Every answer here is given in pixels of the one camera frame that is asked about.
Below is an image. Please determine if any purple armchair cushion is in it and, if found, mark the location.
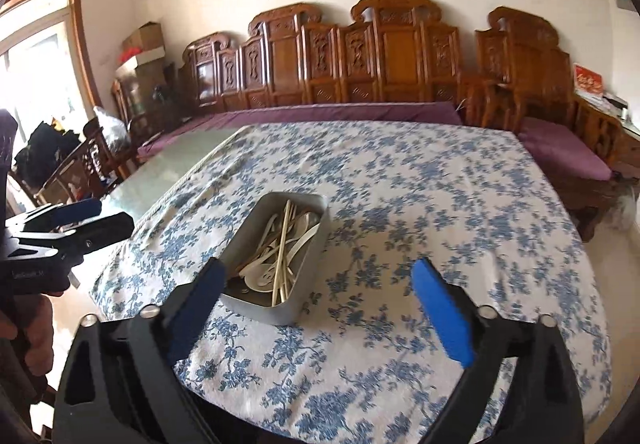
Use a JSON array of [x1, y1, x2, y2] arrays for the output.
[[517, 116, 613, 182]]

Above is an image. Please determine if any wooden dining chair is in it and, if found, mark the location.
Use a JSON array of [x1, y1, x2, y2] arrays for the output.
[[35, 116, 137, 206]]

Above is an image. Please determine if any long carved wooden sofa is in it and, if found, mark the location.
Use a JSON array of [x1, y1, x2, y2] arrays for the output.
[[137, 0, 463, 160]]

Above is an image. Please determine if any bamboo chopstick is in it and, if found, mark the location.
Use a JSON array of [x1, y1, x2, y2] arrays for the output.
[[272, 200, 297, 307], [280, 224, 297, 302]]

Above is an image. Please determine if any blue floral tablecloth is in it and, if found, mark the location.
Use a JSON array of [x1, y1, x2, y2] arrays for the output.
[[90, 120, 613, 444]]

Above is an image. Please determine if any red box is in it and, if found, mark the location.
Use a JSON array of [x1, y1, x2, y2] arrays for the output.
[[572, 63, 605, 97]]

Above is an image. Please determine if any wooden door frame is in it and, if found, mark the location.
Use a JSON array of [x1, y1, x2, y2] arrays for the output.
[[0, 0, 104, 111]]

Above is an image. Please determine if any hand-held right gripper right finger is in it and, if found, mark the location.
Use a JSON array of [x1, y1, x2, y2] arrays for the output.
[[411, 258, 586, 444]]

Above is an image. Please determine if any dark wooden cabinet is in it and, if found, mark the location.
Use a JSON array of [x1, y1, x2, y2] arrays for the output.
[[111, 64, 182, 136]]

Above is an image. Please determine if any white flat box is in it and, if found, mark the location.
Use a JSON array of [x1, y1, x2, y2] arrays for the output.
[[115, 49, 167, 76]]

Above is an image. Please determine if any grey metal tray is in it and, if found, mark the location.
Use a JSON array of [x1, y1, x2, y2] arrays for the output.
[[218, 191, 331, 326]]

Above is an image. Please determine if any carved wooden armchair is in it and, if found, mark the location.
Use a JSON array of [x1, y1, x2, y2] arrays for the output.
[[460, 6, 632, 241]]

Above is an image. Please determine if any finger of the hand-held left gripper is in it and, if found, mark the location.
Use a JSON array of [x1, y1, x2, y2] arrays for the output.
[[59, 211, 135, 271], [20, 197, 104, 231]]

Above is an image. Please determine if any brown cardboard box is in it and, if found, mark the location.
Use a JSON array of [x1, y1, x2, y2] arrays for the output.
[[121, 21, 165, 56]]

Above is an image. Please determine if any white plastic spoon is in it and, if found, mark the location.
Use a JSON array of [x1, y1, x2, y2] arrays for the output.
[[239, 244, 301, 294]]

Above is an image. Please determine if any wooden side table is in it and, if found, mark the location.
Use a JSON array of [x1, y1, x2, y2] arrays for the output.
[[575, 89, 640, 177]]

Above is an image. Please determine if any white plastic fork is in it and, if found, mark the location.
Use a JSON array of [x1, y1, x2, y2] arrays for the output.
[[252, 214, 283, 257]]

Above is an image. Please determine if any dark cloth pile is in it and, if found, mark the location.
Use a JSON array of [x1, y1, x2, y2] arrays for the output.
[[15, 121, 82, 186]]

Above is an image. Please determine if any person's left hand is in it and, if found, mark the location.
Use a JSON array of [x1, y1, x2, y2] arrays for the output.
[[0, 291, 55, 366]]

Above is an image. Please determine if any clear plastic bag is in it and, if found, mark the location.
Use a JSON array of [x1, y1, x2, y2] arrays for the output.
[[92, 105, 131, 146]]

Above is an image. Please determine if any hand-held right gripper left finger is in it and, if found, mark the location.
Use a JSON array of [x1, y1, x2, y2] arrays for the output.
[[52, 256, 227, 444]]

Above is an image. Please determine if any long purple sofa cushion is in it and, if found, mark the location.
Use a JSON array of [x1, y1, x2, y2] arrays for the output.
[[137, 101, 463, 161]]

